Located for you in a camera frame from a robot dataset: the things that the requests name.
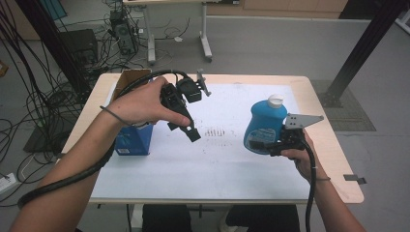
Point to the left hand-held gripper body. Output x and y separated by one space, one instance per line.
190 90

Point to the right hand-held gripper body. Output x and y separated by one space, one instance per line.
291 138

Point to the blue bottle with white cap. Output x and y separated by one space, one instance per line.
264 119

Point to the blue cardboard box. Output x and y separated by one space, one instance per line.
133 138

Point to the person's right hand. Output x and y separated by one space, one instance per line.
304 164

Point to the person's left hand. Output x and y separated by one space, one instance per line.
141 103

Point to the white table mat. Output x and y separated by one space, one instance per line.
209 174

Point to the black wrist band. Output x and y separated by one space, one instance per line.
324 179
112 114

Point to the white plug on floor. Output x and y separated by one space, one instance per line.
178 39

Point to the wooden table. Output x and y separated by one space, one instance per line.
257 78

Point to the dark grey floor mat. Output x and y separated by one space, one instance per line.
357 112

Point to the black table clip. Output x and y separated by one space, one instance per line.
353 178

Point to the person's right leg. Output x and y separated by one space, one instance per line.
261 219

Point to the person's leg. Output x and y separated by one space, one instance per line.
261 219
166 219

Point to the black computer tower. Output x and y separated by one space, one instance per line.
124 35

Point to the person's left leg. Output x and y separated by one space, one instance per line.
166 219

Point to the black box on floor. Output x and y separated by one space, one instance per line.
79 45

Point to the black slanted metal stand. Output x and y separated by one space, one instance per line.
370 38

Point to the black floor plate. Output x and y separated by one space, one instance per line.
42 141

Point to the teal panel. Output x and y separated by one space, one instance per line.
53 8

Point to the white power strip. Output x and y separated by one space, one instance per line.
6 183

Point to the white desk frame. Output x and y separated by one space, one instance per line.
151 38

